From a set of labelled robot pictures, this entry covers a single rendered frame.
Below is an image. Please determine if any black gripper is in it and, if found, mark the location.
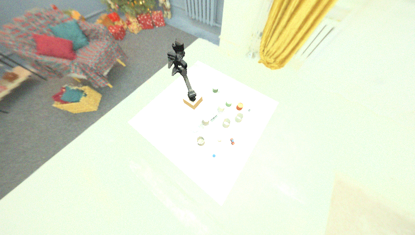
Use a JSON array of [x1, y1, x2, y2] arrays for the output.
[[167, 51, 182, 76]]

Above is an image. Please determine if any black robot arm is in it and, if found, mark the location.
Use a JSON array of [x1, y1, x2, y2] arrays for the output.
[[172, 38, 196, 102]]

